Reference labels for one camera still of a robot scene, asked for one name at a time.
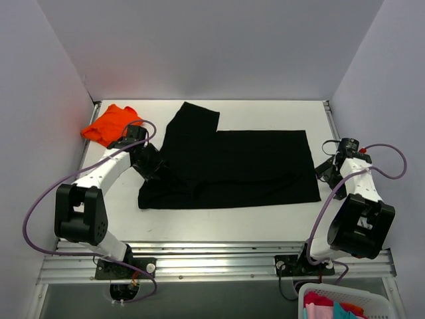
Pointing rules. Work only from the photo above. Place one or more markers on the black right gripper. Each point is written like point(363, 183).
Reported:
point(327, 171)

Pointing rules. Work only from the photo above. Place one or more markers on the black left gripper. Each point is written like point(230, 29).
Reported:
point(151, 171)

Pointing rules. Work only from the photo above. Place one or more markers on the black t shirt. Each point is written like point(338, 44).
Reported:
point(211, 169)

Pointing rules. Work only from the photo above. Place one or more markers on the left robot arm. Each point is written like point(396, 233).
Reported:
point(80, 210)

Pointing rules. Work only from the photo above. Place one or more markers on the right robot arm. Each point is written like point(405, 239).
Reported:
point(363, 220)

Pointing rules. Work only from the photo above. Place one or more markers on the orange folded t shirt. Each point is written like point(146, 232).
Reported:
point(110, 125)

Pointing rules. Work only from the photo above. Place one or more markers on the pink garment in basket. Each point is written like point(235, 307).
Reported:
point(316, 306)

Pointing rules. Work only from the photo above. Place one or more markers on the white laundry basket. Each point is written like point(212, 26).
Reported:
point(373, 305)

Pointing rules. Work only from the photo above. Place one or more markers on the teal garment in basket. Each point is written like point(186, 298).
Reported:
point(340, 313)

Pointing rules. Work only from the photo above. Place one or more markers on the orange garment in basket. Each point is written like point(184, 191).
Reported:
point(356, 310)

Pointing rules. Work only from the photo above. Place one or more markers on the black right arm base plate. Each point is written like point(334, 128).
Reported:
point(290, 265)

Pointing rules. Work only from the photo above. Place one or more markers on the aluminium frame rail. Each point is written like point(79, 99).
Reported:
point(182, 262)

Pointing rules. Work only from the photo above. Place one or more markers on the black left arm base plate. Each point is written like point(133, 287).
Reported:
point(107, 270)

